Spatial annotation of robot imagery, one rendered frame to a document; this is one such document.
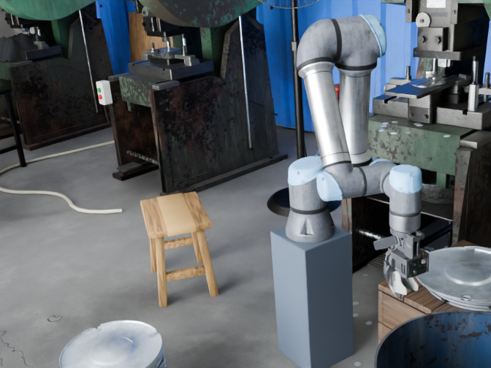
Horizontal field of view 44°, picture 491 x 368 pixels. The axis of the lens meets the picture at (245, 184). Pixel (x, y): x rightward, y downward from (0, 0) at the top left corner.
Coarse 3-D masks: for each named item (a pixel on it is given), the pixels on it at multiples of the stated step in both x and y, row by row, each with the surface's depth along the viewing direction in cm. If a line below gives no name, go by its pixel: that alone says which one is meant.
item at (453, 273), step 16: (432, 256) 178; (448, 256) 177; (464, 256) 177; (480, 256) 176; (432, 272) 170; (448, 272) 168; (464, 272) 167; (480, 272) 166; (432, 288) 162; (448, 288) 161; (464, 288) 161; (480, 288) 160
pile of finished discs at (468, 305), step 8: (472, 248) 182; (480, 248) 182; (488, 248) 181; (440, 296) 166; (464, 296) 159; (456, 304) 161; (464, 304) 159; (472, 304) 159; (480, 304) 157; (488, 304) 157
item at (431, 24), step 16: (432, 0) 211; (448, 0) 207; (432, 16) 213; (448, 16) 208; (432, 32) 211; (448, 32) 210; (464, 32) 213; (432, 48) 213; (448, 48) 212; (464, 48) 215
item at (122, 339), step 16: (80, 336) 182; (96, 336) 181; (112, 336) 181; (128, 336) 180; (144, 336) 179; (160, 336) 178; (64, 352) 175; (80, 352) 174; (96, 352) 173; (112, 352) 172; (128, 352) 172; (144, 352) 172
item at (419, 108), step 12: (408, 84) 218; (420, 84) 215; (432, 84) 213; (444, 84) 214; (408, 96) 205; (420, 96) 203; (432, 96) 212; (408, 108) 220; (420, 108) 216; (432, 108) 214; (420, 120) 218; (432, 120) 216
